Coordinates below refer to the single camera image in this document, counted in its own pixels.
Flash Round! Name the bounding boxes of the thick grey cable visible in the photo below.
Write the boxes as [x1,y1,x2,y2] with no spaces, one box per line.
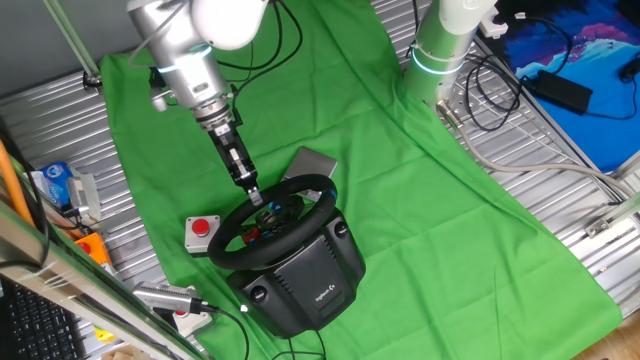
[436,98,636,199]

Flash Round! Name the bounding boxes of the black camera cable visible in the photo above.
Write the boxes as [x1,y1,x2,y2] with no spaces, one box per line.
[198,301,251,360]

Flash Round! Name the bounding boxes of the black cable bundle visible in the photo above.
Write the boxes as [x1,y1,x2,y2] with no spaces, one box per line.
[463,52,527,134]

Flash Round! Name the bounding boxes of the black keyboard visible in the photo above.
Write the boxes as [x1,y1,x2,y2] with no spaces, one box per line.
[0,279,86,360]

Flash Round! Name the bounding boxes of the silver camera with black cable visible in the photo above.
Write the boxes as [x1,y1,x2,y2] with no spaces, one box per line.
[132,280,204,316]

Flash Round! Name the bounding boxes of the silver ribbed camera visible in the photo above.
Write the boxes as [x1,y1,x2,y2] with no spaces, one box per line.
[66,172,103,222]

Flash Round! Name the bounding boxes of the black leather steering wheel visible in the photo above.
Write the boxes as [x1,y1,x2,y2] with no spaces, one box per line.
[207,173,339,271]

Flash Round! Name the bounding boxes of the orange hose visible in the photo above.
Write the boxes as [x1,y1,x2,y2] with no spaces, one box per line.
[0,139,36,227]

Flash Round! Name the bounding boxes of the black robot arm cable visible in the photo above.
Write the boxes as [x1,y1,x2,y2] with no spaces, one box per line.
[214,0,305,109]

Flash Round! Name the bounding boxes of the black power adapter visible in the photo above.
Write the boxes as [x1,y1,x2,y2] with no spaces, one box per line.
[522,68,595,116]

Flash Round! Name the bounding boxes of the grey box small red button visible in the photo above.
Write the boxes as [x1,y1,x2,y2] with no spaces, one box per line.
[172,309,214,337]

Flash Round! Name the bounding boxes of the wooden blocks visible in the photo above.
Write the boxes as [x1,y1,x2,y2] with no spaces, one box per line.
[101,348,146,360]

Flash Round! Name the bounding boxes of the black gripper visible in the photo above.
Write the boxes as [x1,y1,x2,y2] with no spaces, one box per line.
[207,121,264,208]

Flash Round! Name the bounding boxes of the aluminium frame bar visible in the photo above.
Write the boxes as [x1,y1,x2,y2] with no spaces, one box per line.
[42,0,104,90]
[583,192,640,239]
[0,197,211,360]

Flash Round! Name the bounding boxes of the thin black wheel cable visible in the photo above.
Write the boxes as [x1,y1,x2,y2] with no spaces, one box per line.
[269,328,329,360]

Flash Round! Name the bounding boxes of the blue tissue pack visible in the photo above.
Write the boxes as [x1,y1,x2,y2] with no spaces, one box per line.
[39,160,76,209]

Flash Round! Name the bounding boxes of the orange box red button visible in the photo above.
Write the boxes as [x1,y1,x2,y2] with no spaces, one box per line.
[74,232,115,267]

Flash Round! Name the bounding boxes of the white power plug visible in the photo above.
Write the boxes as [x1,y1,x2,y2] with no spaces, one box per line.
[478,3,512,40]

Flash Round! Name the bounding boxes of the green cloth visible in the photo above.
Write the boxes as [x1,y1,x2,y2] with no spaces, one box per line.
[99,0,624,360]

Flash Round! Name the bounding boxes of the black steering wheel base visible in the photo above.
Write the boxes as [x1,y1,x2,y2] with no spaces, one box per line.
[225,207,366,340]

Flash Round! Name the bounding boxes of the silver digital scale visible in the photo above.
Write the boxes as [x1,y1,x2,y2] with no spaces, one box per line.
[280,146,339,201]

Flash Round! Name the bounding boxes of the white box red mushroom button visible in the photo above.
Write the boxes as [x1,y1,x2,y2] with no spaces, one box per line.
[184,214,222,257]

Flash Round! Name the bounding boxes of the black computer mouse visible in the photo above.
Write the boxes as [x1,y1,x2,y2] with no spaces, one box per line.
[618,55,640,85]

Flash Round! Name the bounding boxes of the blue patterned desk mat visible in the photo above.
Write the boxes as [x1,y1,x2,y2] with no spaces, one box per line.
[492,0,640,174]

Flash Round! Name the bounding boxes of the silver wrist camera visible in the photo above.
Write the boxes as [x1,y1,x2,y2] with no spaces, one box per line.
[148,67,175,114]

